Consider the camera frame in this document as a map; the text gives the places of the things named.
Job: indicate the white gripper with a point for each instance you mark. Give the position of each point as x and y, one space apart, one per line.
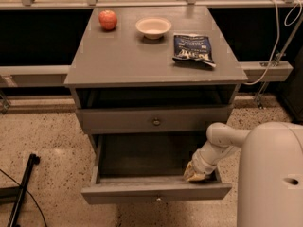
202 165

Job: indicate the grey drawer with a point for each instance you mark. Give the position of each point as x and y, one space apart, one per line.
155 119
149 167

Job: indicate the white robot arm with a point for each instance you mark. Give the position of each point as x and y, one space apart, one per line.
270 182

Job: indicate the grey wooden drawer cabinet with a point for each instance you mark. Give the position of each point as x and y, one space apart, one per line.
124 69

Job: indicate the grey top drawer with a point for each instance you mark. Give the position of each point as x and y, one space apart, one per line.
155 119

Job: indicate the blue chip bag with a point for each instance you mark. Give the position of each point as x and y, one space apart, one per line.
193 47

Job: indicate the white bowl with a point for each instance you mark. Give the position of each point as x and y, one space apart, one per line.
153 27

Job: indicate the red apple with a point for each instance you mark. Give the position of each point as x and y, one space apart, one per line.
107 19

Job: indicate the black metal stand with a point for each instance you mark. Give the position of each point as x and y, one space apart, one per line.
16 194

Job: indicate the metal railing frame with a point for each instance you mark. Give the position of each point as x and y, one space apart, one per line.
39 40

